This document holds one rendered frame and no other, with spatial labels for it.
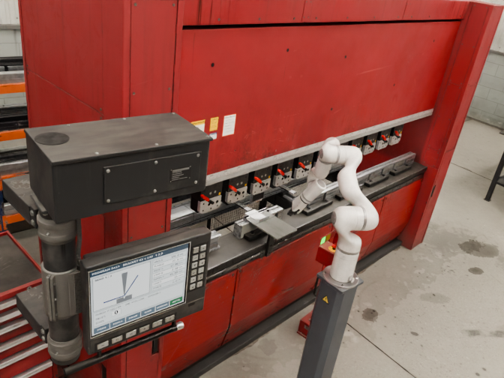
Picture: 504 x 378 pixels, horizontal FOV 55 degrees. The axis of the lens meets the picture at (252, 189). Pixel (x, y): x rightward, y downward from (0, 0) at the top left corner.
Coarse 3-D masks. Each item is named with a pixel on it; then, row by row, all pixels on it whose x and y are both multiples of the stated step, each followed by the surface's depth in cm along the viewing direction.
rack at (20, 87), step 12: (0, 84) 335; (12, 84) 339; (24, 84) 344; (0, 132) 349; (12, 132) 353; (24, 132) 358; (0, 180) 362; (0, 192) 366; (0, 204) 370; (0, 216) 375; (12, 216) 381; (0, 228) 378
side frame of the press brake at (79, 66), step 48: (48, 0) 192; (96, 0) 168; (144, 0) 162; (48, 48) 203; (96, 48) 176; (144, 48) 169; (48, 96) 215; (96, 96) 184; (144, 96) 177; (96, 240) 216
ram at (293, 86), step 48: (192, 48) 210; (240, 48) 231; (288, 48) 255; (336, 48) 286; (384, 48) 325; (432, 48) 376; (192, 96) 222; (240, 96) 244; (288, 96) 272; (336, 96) 307; (384, 96) 352; (432, 96) 413; (240, 144) 260; (288, 144) 291
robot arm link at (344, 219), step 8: (336, 208) 236; (344, 208) 234; (352, 208) 235; (360, 208) 236; (336, 216) 234; (344, 216) 232; (352, 216) 232; (360, 216) 233; (336, 224) 234; (344, 224) 232; (352, 224) 233; (360, 224) 234; (344, 232) 234; (344, 240) 238; (352, 240) 239; (360, 240) 243; (344, 248) 241; (352, 248) 240; (360, 248) 244
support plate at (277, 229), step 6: (270, 216) 302; (252, 222) 293; (258, 222) 294; (264, 222) 295; (270, 222) 296; (276, 222) 297; (282, 222) 298; (264, 228) 289; (270, 228) 290; (276, 228) 291; (282, 228) 292; (288, 228) 293; (294, 228) 293; (270, 234) 284; (276, 234) 285; (282, 234) 286; (288, 234) 287
